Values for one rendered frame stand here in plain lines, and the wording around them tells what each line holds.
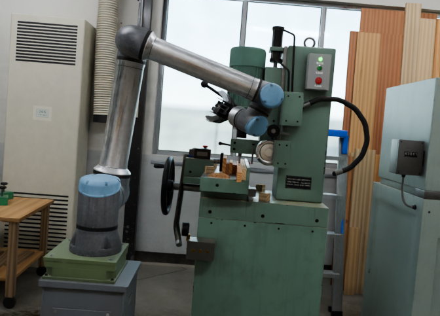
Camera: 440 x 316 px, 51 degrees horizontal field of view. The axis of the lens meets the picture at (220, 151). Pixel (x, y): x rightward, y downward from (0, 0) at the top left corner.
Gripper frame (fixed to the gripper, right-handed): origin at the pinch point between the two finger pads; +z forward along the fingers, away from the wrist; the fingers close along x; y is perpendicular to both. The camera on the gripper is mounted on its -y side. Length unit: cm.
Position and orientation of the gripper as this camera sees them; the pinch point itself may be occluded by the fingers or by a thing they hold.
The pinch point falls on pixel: (214, 105)
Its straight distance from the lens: 216.4
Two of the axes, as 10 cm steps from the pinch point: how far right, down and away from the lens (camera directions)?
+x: -4.7, 8.8, 0.6
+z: -5.4, -3.4, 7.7
